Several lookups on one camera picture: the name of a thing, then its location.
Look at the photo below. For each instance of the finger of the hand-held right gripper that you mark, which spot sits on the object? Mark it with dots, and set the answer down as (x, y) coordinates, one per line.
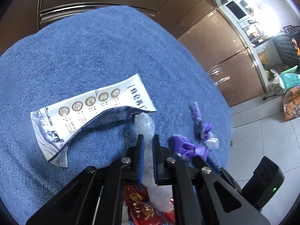
(226, 178)

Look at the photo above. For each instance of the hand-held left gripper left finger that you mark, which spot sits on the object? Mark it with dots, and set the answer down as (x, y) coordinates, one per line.
(140, 161)

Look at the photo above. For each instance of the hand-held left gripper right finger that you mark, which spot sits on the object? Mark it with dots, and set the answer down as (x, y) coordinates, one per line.
(155, 161)

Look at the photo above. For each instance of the purple plastic wrapper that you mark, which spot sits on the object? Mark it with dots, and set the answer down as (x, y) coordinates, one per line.
(187, 148)

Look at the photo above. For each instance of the clear plastic wrapper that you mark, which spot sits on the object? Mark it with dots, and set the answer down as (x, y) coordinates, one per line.
(146, 126)

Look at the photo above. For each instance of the red snack wrapper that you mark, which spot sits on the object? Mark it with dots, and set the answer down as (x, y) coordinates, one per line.
(140, 204)

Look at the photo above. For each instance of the twisted purple wrapper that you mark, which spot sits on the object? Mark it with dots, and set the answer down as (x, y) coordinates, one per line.
(202, 129)

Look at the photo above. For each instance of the white blue printed packet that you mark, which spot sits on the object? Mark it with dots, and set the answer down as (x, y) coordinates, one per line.
(93, 107)

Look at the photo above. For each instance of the clear plastic bag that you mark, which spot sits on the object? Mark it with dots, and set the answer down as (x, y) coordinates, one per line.
(276, 83)

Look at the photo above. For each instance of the green plastic bag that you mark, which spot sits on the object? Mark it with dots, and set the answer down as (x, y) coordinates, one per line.
(291, 78)

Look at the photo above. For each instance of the blue terry towel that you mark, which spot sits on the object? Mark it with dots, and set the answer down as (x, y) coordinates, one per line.
(93, 51)

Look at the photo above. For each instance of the yellow food packets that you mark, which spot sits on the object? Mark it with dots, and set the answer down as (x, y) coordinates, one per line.
(263, 58)

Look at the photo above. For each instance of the black kitchen rack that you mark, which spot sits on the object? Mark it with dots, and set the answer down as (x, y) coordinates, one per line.
(286, 49)

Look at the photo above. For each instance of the brown base cabinets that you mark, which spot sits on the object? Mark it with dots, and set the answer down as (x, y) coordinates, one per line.
(211, 28)

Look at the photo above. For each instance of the white kitchen countertop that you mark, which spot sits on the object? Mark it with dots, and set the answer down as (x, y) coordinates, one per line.
(236, 25)

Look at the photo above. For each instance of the white microwave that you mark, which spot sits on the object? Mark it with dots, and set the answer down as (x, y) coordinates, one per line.
(238, 9)

